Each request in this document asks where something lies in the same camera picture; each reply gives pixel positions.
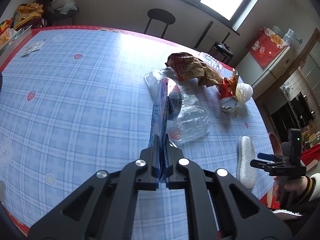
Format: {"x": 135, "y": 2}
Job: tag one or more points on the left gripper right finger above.
{"x": 174, "y": 179}

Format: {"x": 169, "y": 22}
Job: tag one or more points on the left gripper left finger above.
{"x": 149, "y": 178}

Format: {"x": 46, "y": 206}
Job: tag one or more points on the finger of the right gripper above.
{"x": 270, "y": 157}

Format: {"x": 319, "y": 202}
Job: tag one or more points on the red soda can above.
{"x": 228, "y": 102}

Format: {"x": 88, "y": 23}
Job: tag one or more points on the colourful snack packet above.
{"x": 166, "y": 107}

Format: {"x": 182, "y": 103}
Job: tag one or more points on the large white foam net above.
{"x": 243, "y": 93}

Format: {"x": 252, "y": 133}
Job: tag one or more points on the gold foil wrapper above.
{"x": 234, "y": 81}

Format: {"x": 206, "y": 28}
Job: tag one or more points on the clear box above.
{"x": 213, "y": 62}

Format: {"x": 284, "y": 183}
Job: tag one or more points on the white sleeve forearm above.
{"x": 302, "y": 205}

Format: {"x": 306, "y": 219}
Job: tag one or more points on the brown plastic trash bucket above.
{"x": 276, "y": 145}

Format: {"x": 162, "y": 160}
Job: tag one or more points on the black kitchen stove unit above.
{"x": 293, "y": 114}

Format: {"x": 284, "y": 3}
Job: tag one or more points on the person's right hand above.
{"x": 297, "y": 185}

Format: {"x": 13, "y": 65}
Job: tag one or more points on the cream refrigerator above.
{"x": 261, "y": 79}

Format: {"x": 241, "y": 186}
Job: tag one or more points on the blue plaid tablecloth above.
{"x": 74, "y": 101}

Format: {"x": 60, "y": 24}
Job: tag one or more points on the brown crumpled snack bag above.
{"x": 188, "y": 67}

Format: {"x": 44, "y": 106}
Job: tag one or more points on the red fridge cover cloth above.
{"x": 265, "y": 46}

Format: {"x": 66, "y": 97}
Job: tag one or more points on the electric pressure cooker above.
{"x": 221, "y": 52}

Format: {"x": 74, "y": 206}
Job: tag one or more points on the black stool by window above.
{"x": 160, "y": 15}

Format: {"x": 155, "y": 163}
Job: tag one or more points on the yellow snack bags pile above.
{"x": 36, "y": 15}

